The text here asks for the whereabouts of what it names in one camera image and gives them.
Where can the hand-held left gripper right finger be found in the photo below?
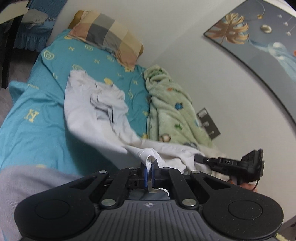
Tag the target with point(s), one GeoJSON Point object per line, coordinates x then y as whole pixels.
{"type": "Point", "coordinates": [155, 179]}

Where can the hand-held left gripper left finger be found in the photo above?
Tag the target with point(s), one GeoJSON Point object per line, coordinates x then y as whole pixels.
{"type": "Point", "coordinates": [145, 178]}

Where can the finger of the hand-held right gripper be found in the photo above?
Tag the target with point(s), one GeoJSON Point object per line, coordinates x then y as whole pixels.
{"type": "Point", "coordinates": [226, 163]}

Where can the white t-shirt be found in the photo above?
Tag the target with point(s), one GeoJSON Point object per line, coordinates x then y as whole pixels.
{"type": "Point", "coordinates": [92, 115]}

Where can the person's right hand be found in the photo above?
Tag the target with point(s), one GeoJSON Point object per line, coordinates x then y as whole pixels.
{"type": "Point", "coordinates": [245, 186]}

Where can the green fleece blanket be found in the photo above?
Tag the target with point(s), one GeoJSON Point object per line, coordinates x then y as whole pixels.
{"type": "Point", "coordinates": [171, 111]}

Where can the bed with teal patterned sheet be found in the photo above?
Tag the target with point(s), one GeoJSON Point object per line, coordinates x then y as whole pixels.
{"type": "Point", "coordinates": [46, 139]}

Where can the plaid pillow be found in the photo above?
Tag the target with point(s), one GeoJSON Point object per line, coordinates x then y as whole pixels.
{"type": "Point", "coordinates": [108, 32]}

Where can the orange pillow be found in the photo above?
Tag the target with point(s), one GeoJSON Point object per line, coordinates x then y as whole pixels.
{"type": "Point", "coordinates": [75, 19]}

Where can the dark wooden table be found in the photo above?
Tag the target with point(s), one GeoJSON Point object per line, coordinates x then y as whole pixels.
{"type": "Point", "coordinates": [9, 58]}

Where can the blue covered chair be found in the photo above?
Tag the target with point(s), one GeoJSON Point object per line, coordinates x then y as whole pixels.
{"type": "Point", "coordinates": [30, 34]}

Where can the grey cloth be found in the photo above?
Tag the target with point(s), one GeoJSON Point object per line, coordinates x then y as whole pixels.
{"type": "Point", "coordinates": [37, 17]}

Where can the grey wall socket panel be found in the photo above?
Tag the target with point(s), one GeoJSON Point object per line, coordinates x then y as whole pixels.
{"type": "Point", "coordinates": [208, 125]}

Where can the framed wall picture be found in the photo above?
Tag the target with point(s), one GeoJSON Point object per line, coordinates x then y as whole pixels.
{"type": "Point", "coordinates": [254, 34]}

